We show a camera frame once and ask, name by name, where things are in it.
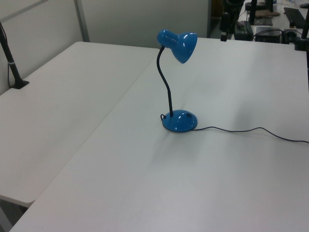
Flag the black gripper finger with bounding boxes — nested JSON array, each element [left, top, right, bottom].
[[221, 12, 229, 42], [228, 5, 239, 40]]

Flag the blue gooseneck desk lamp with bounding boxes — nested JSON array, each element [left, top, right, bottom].
[[157, 29, 199, 134]]

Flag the black box with green light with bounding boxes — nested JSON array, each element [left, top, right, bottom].
[[234, 20, 254, 41]]

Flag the black monitor stand pole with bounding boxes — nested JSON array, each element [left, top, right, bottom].
[[249, 0, 258, 25]]

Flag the black flat pad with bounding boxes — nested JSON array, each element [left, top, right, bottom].
[[253, 18, 274, 27]]

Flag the brown cloth item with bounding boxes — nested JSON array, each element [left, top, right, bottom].
[[255, 9, 281, 18]]

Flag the black electronics box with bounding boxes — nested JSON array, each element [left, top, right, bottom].
[[254, 26, 282, 44]]

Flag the black table clamp mount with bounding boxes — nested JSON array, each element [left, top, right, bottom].
[[293, 13, 309, 52]]

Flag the black lamp power cable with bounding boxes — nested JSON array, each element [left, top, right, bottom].
[[193, 126, 309, 145]]

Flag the grey partition post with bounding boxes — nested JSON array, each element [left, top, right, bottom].
[[74, 0, 90, 43]]

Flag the black camera stand pole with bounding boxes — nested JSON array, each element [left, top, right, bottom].
[[0, 21, 30, 89]]

